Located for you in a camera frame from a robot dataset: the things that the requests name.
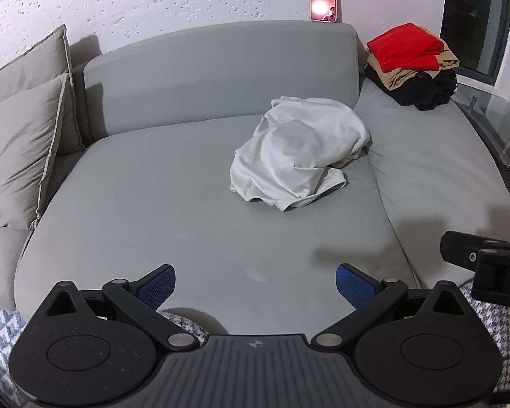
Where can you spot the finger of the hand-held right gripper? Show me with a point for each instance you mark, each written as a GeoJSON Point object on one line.
{"type": "Point", "coordinates": [467, 251]}

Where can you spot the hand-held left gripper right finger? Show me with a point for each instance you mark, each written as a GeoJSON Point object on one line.
{"type": "Point", "coordinates": [352, 284]}

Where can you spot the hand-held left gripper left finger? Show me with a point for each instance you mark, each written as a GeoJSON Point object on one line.
{"type": "Point", "coordinates": [159, 284]}

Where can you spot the white garment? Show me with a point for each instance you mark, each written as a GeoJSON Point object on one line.
{"type": "Point", "coordinates": [289, 153]}

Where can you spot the grey sofa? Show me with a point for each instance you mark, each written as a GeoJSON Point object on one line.
{"type": "Point", "coordinates": [153, 199]}

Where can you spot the glass table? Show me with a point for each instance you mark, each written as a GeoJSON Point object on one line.
{"type": "Point", "coordinates": [505, 127]}

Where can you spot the black folded garment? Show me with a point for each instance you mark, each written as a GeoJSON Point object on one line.
{"type": "Point", "coordinates": [425, 93]}

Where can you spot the blue white patterned blanket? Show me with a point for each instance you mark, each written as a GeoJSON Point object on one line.
{"type": "Point", "coordinates": [0, 335]}

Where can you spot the tan folded garment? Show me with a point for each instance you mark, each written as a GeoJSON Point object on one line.
{"type": "Point", "coordinates": [393, 77]}

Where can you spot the small grey pillow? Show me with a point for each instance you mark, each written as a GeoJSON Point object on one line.
{"type": "Point", "coordinates": [19, 153]}

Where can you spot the red folded garment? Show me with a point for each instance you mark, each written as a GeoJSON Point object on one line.
{"type": "Point", "coordinates": [401, 46]}

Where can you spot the dark window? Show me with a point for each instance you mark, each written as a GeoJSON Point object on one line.
{"type": "Point", "coordinates": [471, 17]}

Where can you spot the large grey pillow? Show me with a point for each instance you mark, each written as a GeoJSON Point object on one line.
{"type": "Point", "coordinates": [21, 61]}

